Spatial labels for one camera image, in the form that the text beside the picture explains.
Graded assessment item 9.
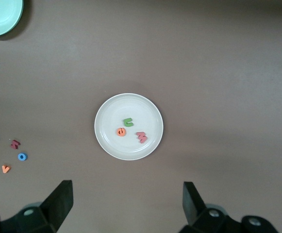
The beige plate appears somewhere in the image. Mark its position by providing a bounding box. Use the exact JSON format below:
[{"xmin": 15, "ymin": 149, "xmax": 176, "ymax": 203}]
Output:
[{"xmin": 94, "ymin": 93, "xmax": 164, "ymax": 161}]

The pale green plate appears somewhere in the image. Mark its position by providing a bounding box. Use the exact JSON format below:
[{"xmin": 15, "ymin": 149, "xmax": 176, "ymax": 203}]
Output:
[{"xmin": 0, "ymin": 0, "xmax": 24, "ymax": 37}]

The green foam letter u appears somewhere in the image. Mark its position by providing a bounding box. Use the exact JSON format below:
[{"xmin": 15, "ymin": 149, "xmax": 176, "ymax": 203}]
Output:
[{"xmin": 122, "ymin": 117, "xmax": 134, "ymax": 128}]

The brown table cover mat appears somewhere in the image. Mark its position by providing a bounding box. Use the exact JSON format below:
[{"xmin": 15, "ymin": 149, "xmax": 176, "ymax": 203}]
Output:
[{"xmin": 0, "ymin": 0, "xmax": 282, "ymax": 233}]

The dark red foam letter n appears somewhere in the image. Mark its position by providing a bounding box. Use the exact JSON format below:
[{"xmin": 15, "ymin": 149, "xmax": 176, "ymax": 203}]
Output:
[{"xmin": 10, "ymin": 139, "xmax": 22, "ymax": 150}]

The pink-red foam letter w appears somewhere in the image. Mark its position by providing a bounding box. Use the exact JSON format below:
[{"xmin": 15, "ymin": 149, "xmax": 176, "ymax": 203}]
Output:
[{"xmin": 135, "ymin": 131, "xmax": 149, "ymax": 144}]

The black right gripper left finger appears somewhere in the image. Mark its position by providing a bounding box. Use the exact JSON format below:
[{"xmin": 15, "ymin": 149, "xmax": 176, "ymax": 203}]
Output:
[{"xmin": 0, "ymin": 180, "xmax": 73, "ymax": 233}]

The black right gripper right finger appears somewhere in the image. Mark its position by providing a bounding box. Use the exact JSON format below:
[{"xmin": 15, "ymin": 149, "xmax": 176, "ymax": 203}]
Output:
[{"xmin": 179, "ymin": 181, "xmax": 280, "ymax": 233}]

